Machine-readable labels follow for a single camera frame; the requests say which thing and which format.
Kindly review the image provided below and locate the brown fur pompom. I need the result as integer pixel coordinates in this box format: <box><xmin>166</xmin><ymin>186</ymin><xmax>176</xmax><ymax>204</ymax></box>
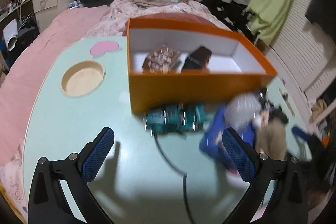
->
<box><xmin>255</xmin><ymin>118</ymin><xmax>286</xmax><ymax>160</ymax></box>

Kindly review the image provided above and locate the black lace-trimmed garment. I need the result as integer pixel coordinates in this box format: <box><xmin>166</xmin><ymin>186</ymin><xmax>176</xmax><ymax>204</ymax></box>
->
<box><xmin>259</xmin><ymin>88</ymin><xmax>289</xmax><ymax>125</ymax></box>

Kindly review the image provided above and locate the clear plastic bag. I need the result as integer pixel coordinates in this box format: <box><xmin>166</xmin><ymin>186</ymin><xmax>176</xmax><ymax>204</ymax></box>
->
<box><xmin>224</xmin><ymin>93</ymin><xmax>262</xmax><ymax>131</ymax></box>

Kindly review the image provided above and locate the orange cardboard box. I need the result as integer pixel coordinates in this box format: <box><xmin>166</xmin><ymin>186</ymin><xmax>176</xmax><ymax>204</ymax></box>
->
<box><xmin>127</xmin><ymin>17</ymin><xmax>277</xmax><ymax>114</ymax></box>

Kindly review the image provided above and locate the teal circuit board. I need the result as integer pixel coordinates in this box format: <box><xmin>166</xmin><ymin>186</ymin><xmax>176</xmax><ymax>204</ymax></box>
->
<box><xmin>143</xmin><ymin>103</ymin><xmax>207</xmax><ymax>135</ymax></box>

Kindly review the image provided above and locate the brown playing card box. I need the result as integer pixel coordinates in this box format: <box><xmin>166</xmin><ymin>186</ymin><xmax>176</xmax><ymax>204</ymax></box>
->
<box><xmin>142</xmin><ymin>44</ymin><xmax>181</xmax><ymax>74</ymax></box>

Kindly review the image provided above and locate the green cartoon folding table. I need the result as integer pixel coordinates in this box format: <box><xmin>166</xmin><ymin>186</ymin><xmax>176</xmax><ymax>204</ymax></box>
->
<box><xmin>22</xmin><ymin>36</ymin><xmax>313</xmax><ymax>224</ymax></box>

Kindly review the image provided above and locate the black clothes pile right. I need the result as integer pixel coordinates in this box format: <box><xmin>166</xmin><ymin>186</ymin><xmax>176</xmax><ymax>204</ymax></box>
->
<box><xmin>200</xmin><ymin>0</ymin><xmax>257</xmax><ymax>42</ymax></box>

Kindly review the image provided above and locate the white rolled paper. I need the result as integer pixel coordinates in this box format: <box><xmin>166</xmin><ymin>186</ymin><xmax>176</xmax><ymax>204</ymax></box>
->
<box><xmin>3</xmin><ymin>19</ymin><xmax>18</xmax><ymax>51</ymax></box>

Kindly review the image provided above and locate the red cushion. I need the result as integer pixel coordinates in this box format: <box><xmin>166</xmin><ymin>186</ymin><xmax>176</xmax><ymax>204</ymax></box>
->
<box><xmin>147</xmin><ymin>12</ymin><xmax>215</xmax><ymax>26</ymax></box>

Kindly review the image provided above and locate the white bedside drawer cabinet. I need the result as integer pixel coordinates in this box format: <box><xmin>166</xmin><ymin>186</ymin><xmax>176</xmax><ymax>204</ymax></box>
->
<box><xmin>32</xmin><ymin>0</ymin><xmax>72</xmax><ymax>32</ymax></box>

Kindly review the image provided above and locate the pink floral duvet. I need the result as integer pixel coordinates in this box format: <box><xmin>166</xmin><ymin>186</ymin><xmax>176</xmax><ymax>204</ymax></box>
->
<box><xmin>85</xmin><ymin>0</ymin><xmax>229</xmax><ymax>38</ymax></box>

